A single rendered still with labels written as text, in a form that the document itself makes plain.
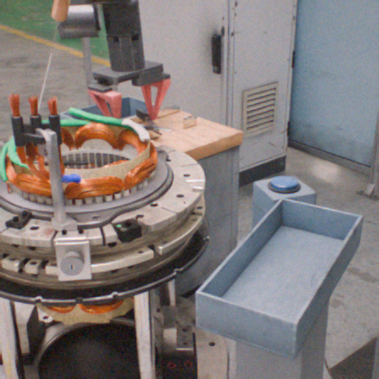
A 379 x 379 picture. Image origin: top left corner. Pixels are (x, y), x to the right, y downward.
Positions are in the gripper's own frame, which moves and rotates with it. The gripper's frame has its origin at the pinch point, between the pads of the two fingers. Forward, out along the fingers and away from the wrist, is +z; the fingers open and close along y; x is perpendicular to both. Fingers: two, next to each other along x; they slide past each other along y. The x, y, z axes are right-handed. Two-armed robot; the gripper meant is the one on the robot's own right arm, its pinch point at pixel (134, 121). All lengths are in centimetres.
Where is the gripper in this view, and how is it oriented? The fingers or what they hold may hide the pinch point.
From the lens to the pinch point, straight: 106.1
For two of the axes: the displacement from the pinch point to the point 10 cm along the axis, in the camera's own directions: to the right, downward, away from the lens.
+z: 0.7, 9.1, 4.1
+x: 6.8, 2.6, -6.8
